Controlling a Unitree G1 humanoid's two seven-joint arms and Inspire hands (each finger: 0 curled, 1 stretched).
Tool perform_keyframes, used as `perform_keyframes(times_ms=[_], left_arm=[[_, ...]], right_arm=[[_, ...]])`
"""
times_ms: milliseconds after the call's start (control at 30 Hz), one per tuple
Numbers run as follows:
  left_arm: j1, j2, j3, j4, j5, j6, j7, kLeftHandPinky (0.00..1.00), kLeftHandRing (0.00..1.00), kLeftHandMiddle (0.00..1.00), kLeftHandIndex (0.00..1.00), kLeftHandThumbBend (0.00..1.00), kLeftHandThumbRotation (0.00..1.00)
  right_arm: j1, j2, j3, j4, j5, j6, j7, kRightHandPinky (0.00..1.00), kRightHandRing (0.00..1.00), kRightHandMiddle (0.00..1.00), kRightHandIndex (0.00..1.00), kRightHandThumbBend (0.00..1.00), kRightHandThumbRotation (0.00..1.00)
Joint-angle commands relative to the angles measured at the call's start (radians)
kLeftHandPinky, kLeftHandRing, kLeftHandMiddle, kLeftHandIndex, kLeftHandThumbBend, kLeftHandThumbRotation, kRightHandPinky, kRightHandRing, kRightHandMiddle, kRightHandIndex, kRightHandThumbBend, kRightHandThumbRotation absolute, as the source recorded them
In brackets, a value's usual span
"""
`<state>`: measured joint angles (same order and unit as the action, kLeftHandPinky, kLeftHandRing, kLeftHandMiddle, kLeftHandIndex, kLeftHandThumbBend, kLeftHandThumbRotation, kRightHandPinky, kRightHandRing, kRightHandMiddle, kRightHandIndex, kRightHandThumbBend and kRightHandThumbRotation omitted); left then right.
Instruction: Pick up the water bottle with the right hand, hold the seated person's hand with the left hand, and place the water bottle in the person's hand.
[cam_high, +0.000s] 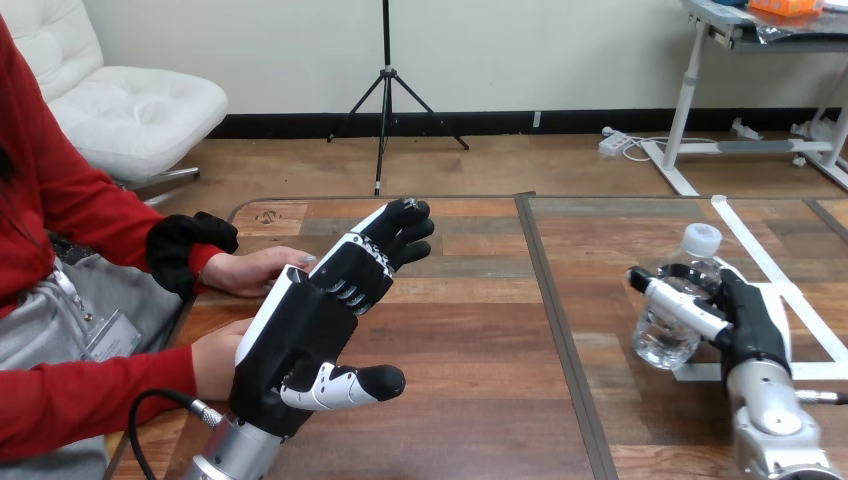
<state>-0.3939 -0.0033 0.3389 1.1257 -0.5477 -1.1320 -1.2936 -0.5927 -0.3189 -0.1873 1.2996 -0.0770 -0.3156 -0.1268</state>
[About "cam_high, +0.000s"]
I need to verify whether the person's hand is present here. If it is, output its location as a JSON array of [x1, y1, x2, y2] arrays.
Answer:
[[198, 246, 319, 299], [191, 317, 256, 403]]

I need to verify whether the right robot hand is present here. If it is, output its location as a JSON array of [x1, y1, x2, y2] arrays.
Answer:
[[625, 262, 794, 380]]

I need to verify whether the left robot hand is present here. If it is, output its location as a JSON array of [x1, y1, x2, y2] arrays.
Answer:
[[228, 197, 437, 439]]

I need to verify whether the clear water bottle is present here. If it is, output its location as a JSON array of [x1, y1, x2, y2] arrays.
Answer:
[[630, 223, 725, 372]]

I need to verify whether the person's forearm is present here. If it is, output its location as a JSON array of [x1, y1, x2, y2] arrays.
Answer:
[[0, 345, 200, 466], [86, 210, 240, 301]]

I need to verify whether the person's body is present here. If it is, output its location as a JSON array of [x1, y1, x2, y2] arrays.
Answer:
[[0, 13, 195, 480]]

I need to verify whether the white cushioned chair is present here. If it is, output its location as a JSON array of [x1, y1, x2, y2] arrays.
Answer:
[[0, 0, 230, 201]]

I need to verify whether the white power strip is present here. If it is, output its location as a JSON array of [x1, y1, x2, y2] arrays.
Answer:
[[597, 127, 631, 158]]

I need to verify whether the white desk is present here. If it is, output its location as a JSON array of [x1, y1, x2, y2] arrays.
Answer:
[[640, 0, 848, 198]]

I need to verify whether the black tripod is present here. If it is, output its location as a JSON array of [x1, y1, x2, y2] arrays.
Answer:
[[326, 0, 471, 198]]

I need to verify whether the orange thing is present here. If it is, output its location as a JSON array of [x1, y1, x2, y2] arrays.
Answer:
[[747, 0, 827, 19]]

